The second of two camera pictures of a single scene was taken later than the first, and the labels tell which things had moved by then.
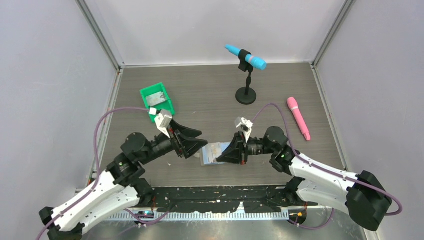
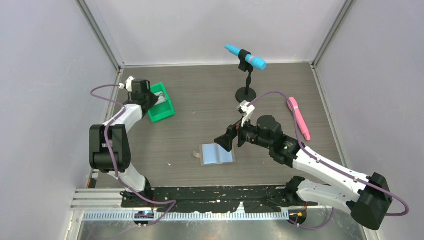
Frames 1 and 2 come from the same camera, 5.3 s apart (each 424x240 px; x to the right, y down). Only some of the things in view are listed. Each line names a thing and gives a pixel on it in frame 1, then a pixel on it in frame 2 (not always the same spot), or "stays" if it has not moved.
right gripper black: (237, 152) to (226, 140)
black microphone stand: (246, 95) stays
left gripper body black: (163, 145) to (151, 98)
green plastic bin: (166, 105) stays
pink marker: (293, 105) stays
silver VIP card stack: (155, 99) stays
